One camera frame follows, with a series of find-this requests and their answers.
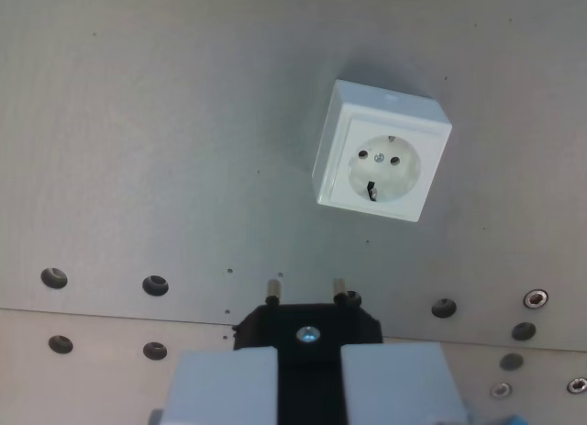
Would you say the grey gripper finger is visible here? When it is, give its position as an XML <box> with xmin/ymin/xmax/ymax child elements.
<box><xmin>340</xmin><ymin>341</ymin><xmax>470</xmax><ymax>425</ymax></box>
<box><xmin>149</xmin><ymin>346</ymin><xmax>281</xmax><ymax>425</ymax></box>

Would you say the black two-pin power plug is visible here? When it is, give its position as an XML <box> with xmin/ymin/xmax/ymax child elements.
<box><xmin>231</xmin><ymin>277</ymin><xmax>384</xmax><ymax>425</ymax></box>

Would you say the white wall socket box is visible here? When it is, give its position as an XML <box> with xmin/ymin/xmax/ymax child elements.
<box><xmin>310</xmin><ymin>78</ymin><xmax>453</xmax><ymax>223</ymax></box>

